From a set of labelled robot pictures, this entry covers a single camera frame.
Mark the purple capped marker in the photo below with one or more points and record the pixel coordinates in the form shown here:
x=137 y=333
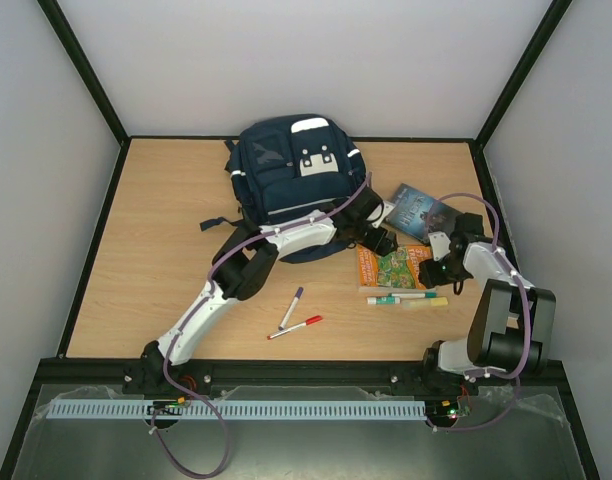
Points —
x=291 y=308

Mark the grey slotted cable duct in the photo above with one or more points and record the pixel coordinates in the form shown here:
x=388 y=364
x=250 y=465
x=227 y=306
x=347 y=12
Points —
x=237 y=410

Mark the orange Treehouse book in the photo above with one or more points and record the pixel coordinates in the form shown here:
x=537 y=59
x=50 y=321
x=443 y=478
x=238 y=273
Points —
x=397 y=272

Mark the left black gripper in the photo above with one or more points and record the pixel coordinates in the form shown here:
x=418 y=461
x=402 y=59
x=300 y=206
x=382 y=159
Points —
x=387 y=238

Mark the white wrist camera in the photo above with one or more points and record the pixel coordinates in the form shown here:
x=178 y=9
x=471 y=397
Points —
x=440 y=244
x=381 y=212

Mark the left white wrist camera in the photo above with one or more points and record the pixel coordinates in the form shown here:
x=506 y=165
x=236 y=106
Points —
x=381 y=212

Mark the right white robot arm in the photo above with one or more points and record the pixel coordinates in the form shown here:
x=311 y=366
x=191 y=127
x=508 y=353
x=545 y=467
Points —
x=511 y=331

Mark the dark blue fantasy book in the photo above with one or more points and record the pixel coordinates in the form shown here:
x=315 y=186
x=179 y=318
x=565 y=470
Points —
x=417 y=214

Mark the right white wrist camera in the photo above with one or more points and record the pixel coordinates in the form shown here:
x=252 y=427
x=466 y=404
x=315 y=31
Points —
x=440 y=244

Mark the red capped marker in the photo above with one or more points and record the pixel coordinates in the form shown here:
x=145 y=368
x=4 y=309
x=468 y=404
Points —
x=305 y=323

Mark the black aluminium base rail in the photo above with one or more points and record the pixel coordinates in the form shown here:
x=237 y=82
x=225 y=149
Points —
x=210 y=377

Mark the navy blue student backpack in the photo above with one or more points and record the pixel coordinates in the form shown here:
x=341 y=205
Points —
x=285 y=168

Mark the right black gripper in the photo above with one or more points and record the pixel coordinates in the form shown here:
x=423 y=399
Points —
x=432 y=272

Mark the yellow capped glue stick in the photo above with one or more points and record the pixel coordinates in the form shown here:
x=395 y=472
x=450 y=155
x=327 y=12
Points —
x=420 y=303

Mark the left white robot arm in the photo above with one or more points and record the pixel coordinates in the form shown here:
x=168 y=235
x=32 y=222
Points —
x=240 y=269

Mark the teal capped marker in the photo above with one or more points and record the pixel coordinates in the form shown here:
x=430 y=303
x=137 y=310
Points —
x=415 y=295

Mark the green white glue stick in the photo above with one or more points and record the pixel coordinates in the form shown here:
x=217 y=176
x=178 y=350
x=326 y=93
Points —
x=383 y=300

